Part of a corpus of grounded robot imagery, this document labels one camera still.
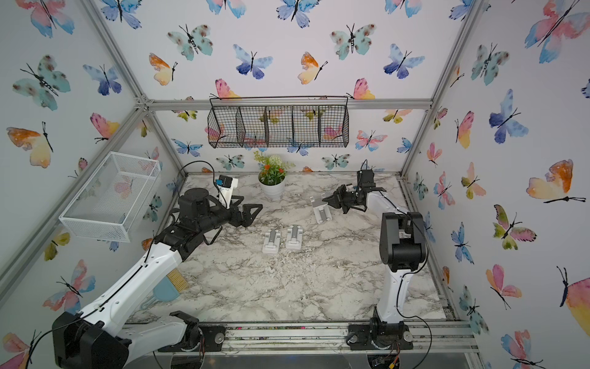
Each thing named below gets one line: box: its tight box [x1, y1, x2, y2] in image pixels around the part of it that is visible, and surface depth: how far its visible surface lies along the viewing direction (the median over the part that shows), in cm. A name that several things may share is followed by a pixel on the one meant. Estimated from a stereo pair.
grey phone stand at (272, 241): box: [261, 228, 282, 254], surface depth 95 cm
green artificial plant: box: [252, 150, 296, 186], surface depth 106 cm
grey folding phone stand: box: [309, 192, 333, 225], surface depth 98 cm
